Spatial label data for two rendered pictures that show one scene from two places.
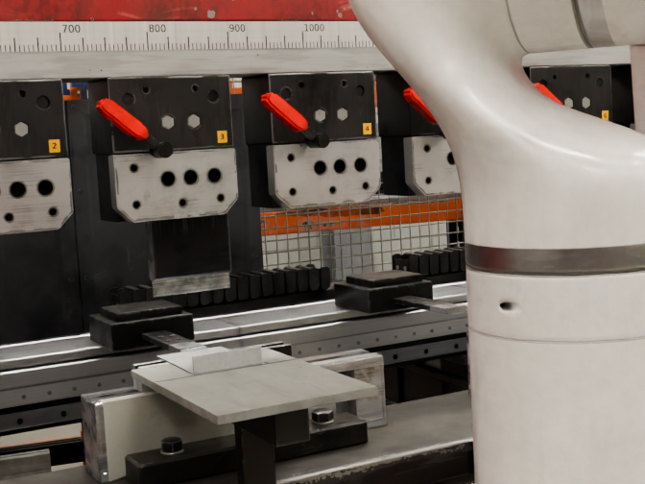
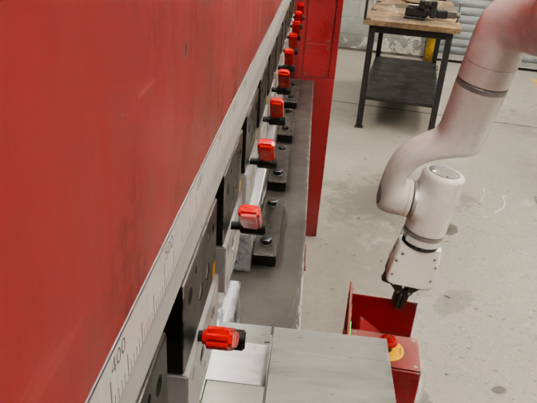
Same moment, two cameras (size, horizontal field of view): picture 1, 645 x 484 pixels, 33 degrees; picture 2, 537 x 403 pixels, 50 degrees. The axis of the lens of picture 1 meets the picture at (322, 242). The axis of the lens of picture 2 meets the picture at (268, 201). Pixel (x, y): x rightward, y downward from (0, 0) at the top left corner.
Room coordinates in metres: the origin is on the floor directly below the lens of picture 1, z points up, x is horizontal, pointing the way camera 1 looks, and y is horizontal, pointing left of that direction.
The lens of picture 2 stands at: (0.90, 0.67, 1.58)
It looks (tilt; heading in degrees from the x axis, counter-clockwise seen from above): 26 degrees down; 301
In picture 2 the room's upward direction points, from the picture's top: 4 degrees clockwise
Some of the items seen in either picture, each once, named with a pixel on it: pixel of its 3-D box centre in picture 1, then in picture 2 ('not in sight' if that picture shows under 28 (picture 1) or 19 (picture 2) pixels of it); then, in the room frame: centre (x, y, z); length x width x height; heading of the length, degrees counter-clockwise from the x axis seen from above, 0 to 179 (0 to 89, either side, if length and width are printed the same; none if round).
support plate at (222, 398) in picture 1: (246, 381); (301, 372); (1.17, 0.09, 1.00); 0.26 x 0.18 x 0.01; 28
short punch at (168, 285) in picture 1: (189, 254); not in sight; (1.31, 0.16, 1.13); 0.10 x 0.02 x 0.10; 118
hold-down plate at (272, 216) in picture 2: not in sight; (268, 228); (1.54, -0.40, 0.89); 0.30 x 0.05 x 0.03; 118
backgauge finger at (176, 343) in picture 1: (158, 329); not in sight; (1.45, 0.23, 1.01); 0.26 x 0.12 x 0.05; 28
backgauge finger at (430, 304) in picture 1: (408, 295); not in sight; (1.64, -0.13, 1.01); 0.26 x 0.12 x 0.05; 28
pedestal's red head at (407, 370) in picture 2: not in sight; (379, 345); (1.19, -0.33, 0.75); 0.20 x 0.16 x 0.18; 113
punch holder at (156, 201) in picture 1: (163, 148); (200, 209); (1.29, 0.18, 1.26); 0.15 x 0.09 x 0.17; 118
